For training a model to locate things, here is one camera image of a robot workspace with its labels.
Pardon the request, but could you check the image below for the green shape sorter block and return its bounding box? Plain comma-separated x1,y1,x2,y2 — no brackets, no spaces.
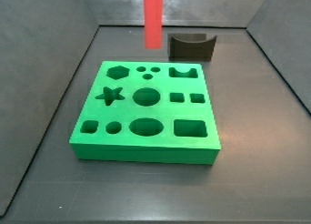
69,61,221,165

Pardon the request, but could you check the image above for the dark arch-shaped block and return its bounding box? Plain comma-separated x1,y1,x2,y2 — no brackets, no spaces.
168,33,217,62

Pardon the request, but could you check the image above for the red double-square peg object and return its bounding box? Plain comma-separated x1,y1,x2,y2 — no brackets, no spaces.
142,0,162,49

